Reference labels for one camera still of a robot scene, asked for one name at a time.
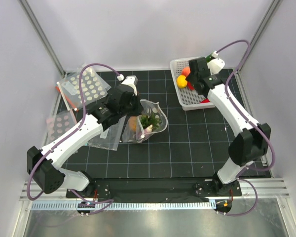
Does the toy green cucumber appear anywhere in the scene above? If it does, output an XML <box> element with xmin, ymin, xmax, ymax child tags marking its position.
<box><xmin>206</xmin><ymin>55</ymin><xmax>213</xmax><ymax>62</ymax></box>

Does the pink-dotted zip bag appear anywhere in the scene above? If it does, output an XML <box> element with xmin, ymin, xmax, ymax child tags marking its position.
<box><xmin>46</xmin><ymin>110</ymin><xmax>77</xmax><ymax>144</ymax></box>

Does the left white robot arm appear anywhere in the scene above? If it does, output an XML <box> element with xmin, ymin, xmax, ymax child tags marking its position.
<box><xmin>27</xmin><ymin>76</ymin><xmax>143</xmax><ymax>198</ymax></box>

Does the orange-zipper zip bag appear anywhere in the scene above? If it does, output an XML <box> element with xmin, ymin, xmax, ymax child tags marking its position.
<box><xmin>57</xmin><ymin>82</ymin><xmax>77</xmax><ymax>124</ymax></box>

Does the clear white-dotted zip bag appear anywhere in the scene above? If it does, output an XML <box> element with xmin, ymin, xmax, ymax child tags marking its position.
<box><xmin>122</xmin><ymin>99</ymin><xmax>168</xmax><ymax>143</ymax></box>

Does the toy peach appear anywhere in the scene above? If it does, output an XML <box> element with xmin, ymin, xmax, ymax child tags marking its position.
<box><xmin>181</xmin><ymin>67</ymin><xmax>190</xmax><ymax>77</ymax></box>

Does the slotted white cable duct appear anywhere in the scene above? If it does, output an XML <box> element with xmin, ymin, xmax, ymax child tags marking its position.
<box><xmin>31</xmin><ymin>200</ymin><xmax>216</xmax><ymax>211</ymax></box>

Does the white plastic basket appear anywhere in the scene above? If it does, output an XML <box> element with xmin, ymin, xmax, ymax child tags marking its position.
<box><xmin>170</xmin><ymin>57</ymin><xmax>215</xmax><ymax>111</ymax></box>

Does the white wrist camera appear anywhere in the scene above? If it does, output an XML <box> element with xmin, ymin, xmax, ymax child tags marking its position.
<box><xmin>122</xmin><ymin>76</ymin><xmax>138</xmax><ymax>96</ymax></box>
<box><xmin>207</xmin><ymin>51</ymin><xmax>225</xmax><ymax>75</ymax></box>

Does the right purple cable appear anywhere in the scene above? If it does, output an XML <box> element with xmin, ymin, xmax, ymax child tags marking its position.
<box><xmin>216</xmin><ymin>39</ymin><xmax>277</xmax><ymax>217</ymax></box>

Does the toy yellow lemon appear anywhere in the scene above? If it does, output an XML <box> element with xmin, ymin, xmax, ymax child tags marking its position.
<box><xmin>176</xmin><ymin>75</ymin><xmax>187</xmax><ymax>88</ymax></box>

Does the clear blue-zipper zip bag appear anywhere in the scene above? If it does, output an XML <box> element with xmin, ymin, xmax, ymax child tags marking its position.
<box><xmin>87</xmin><ymin>117</ymin><xmax>126</xmax><ymax>151</ymax></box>

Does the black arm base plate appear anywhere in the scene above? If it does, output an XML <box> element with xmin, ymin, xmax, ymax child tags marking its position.
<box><xmin>66</xmin><ymin>176</ymin><xmax>242</xmax><ymax>200</ymax></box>

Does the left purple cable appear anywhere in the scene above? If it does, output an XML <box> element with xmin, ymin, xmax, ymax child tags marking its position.
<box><xmin>26</xmin><ymin>63</ymin><xmax>124</xmax><ymax>214</ymax></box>

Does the purple cable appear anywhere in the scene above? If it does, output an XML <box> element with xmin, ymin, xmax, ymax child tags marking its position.
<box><xmin>216</xmin><ymin>39</ymin><xmax>277</xmax><ymax>217</ymax></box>
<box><xmin>26</xmin><ymin>63</ymin><xmax>124</xmax><ymax>214</ymax></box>

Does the toy purple eggplant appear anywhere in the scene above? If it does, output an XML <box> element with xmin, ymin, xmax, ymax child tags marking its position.
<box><xmin>140</xmin><ymin>124</ymin><xmax>153</xmax><ymax>139</ymax></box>

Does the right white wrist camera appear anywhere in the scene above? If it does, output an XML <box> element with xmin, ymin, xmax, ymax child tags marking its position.
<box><xmin>207</xmin><ymin>51</ymin><xmax>225</xmax><ymax>75</ymax></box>

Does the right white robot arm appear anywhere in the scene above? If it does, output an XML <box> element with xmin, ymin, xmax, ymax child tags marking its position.
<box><xmin>187</xmin><ymin>57</ymin><xmax>271</xmax><ymax>196</ymax></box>

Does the white-dotted zip bag stack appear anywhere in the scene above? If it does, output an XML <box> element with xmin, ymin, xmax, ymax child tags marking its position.
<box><xmin>59</xmin><ymin>67</ymin><xmax>111</xmax><ymax>111</ymax></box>

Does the toy red chili pepper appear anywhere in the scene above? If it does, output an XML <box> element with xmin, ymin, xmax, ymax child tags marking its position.
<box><xmin>201</xmin><ymin>98</ymin><xmax>211</xmax><ymax>103</ymax></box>

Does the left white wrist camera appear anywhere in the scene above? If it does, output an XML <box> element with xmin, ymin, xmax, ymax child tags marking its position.
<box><xmin>122</xmin><ymin>76</ymin><xmax>138</xmax><ymax>96</ymax></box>

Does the toy red apple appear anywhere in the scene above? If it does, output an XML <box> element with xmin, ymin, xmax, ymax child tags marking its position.
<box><xmin>187</xmin><ymin>81</ymin><xmax>194</xmax><ymax>90</ymax></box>

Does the black grid mat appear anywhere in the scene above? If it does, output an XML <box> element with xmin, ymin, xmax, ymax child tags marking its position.
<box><xmin>37</xmin><ymin>68</ymin><xmax>271</xmax><ymax>180</ymax></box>

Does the toy pineapple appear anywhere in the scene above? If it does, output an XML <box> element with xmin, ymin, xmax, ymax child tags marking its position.
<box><xmin>128</xmin><ymin>114</ymin><xmax>161</xmax><ymax>131</ymax></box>

